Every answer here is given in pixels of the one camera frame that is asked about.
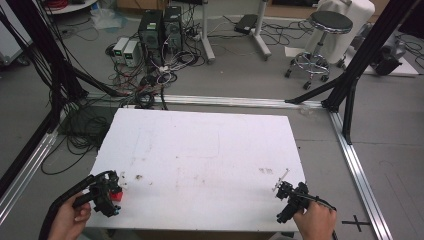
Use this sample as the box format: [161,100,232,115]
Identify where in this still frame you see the white power supply unit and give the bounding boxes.
[123,39,141,68]
[112,36,130,65]

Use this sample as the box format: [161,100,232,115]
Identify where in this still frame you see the black metal frame strut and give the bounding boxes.
[0,0,124,198]
[284,0,421,145]

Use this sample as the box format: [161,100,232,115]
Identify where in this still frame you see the black computer tower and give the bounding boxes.
[162,5,184,54]
[137,9,165,68]

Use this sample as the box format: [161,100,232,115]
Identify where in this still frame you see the clear plastic bag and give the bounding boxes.
[89,7,128,31]

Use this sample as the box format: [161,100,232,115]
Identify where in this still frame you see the tangle of floor cables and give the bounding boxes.
[104,29,208,111]

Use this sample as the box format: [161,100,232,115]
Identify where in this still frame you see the loose black floor cables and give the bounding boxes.
[213,14,316,48]

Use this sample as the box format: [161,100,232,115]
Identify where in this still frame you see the white covered machine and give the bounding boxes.
[303,0,376,65]

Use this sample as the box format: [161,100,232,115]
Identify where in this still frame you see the round white table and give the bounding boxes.
[44,0,99,16]

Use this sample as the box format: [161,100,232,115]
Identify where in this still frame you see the person's right hand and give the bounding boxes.
[292,200,338,240]

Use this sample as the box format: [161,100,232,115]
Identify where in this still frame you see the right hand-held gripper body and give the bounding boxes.
[275,181,312,225]

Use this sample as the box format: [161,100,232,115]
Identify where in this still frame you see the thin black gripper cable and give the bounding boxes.
[301,193,338,240]

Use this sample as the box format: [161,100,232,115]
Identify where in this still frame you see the person's left hand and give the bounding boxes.
[47,192,92,240]

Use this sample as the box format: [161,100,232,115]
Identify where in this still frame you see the flat black box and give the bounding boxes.
[233,13,260,36]

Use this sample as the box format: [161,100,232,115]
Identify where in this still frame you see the white desk leg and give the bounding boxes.
[251,0,273,62]
[199,0,216,65]

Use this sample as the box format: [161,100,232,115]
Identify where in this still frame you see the black device on board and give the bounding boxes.
[370,44,407,77]

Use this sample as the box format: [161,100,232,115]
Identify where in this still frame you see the black round chrome stool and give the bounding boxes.
[284,10,354,91]

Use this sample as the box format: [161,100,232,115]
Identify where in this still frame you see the black floor mat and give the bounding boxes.
[58,105,119,138]

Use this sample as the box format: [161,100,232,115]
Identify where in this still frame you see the white floor board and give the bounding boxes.
[343,43,420,78]

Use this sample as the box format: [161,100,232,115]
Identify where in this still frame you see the black sleeved gripper cable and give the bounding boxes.
[38,170,114,240]

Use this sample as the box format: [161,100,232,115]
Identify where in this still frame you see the thin white plastic stick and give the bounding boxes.
[271,168,291,193]

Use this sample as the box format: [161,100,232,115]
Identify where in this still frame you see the aluminium floor rail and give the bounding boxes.
[83,93,326,110]
[328,109,394,240]
[0,128,61,226]

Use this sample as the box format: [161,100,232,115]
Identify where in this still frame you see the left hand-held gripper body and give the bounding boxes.
[72,170,122,218]

